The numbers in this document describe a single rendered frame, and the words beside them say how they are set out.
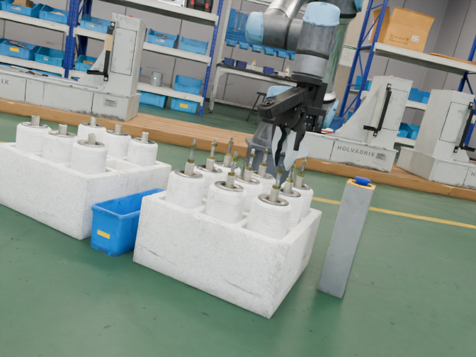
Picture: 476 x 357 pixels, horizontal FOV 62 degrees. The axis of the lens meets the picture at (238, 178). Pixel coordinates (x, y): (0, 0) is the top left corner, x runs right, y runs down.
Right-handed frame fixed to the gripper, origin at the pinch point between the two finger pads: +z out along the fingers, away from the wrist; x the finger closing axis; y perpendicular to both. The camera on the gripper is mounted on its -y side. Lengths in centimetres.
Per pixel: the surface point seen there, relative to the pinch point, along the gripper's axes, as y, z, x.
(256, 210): -4.1, 11.5, -0.5
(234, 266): -7.6, 25.2, -1.4
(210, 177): -3.9, 10.6, 21.9
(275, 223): -1.0, 13.3, -4.5
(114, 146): -17, 13, 64
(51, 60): 35, 3, 516
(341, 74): 485, -71, 436
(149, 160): -9, 15, 54
